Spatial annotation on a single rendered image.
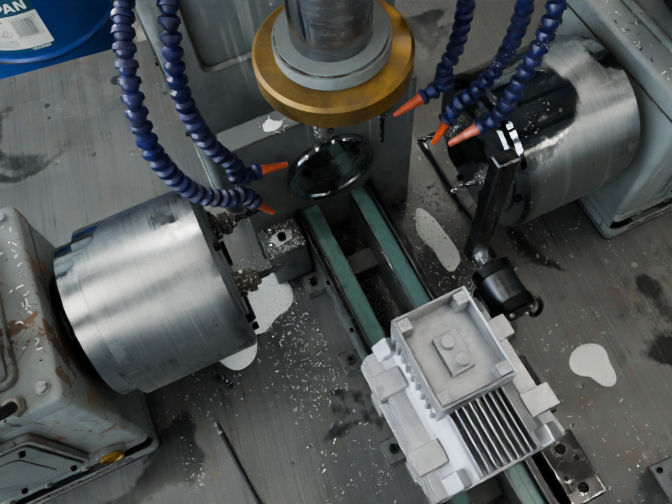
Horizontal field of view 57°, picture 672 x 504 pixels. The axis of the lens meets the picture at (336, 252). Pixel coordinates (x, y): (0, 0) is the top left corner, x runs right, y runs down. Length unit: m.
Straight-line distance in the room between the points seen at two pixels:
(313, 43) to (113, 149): 0.81
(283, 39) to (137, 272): 0.33
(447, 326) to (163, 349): 0.36
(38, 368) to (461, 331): 0.50
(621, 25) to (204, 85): 0.61
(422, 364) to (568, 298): 0.47
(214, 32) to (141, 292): 0.36
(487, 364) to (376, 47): 0.38
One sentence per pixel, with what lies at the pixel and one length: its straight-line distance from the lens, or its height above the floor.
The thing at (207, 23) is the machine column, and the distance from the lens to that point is 0.89.
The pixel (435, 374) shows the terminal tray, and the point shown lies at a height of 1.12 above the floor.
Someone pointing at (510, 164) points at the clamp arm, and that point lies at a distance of 0.74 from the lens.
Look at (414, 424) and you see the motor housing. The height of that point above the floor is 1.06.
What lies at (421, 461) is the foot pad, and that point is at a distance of 0.78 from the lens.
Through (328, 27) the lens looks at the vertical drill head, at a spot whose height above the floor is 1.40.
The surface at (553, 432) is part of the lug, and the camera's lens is 0.80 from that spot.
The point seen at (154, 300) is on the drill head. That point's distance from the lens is 0.80.
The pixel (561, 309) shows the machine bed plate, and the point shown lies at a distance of 1.17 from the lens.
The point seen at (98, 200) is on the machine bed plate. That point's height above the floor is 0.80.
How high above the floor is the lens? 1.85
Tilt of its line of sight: 64 degrees down
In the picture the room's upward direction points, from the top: 8 degrees counter-clockwise
